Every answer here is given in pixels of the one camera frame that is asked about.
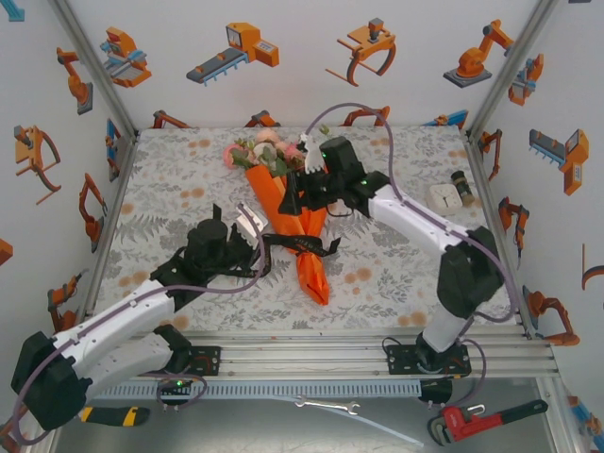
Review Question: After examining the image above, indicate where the black ribbon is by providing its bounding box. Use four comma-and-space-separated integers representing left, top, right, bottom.
234, 233, 342, 280

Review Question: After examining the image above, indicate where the artificial flower bouquet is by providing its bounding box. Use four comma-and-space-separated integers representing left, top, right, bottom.
221, 125, 331, 178

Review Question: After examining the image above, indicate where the orange wrapping paper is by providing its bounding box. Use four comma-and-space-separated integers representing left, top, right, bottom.
243, 164, 331, 307

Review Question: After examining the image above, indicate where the floral print tablecloth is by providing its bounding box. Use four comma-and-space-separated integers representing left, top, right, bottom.
89, 126, 520, 331

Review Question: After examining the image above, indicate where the white square clock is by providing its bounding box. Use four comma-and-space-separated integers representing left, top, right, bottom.
427, 182, 462, 217

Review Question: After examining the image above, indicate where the small brown jar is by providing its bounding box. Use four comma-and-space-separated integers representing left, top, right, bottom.
450, 170, 476, 208

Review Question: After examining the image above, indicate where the black controller board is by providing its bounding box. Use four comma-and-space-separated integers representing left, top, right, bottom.
158, 376, 197, 397

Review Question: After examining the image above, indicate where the silver open-end wrench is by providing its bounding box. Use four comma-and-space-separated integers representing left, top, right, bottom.
294, 395, 361, 416

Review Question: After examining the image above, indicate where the yellow black utility knife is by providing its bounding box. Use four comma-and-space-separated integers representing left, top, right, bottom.
79, 405, 151, 428

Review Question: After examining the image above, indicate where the pale plastic strip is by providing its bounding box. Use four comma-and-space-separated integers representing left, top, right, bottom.
325, 406, 425, 447

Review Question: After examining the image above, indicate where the black controller box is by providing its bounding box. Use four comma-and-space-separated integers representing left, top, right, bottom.
419, 379, 454, 407

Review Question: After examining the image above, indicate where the red pipe wrench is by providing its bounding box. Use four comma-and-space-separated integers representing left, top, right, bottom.
427, 399, 549, 447

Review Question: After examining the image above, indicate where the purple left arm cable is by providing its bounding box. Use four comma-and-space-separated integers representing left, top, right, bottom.
9, 202, 265, 447

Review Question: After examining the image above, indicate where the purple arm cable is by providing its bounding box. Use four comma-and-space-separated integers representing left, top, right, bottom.
9, 202, 265, 447
304, 102, 518, 410

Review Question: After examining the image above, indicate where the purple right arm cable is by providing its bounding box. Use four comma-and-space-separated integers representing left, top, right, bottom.
304, 102, 518, 410

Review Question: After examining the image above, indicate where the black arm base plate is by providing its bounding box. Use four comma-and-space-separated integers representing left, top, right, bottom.
186, 345, 223, 378
385, 344, 473, 378

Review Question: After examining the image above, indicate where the aluminium table edge rail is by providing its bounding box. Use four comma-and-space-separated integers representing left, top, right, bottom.
44, 329, 562, 381

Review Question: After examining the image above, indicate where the slotted grey cable tray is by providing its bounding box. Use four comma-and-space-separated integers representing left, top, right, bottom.
63, 380, 422, 400

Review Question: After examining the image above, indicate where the aluminium frame post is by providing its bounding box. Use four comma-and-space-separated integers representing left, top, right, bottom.
46, 0, 141, 138
464, 0, 562, 138

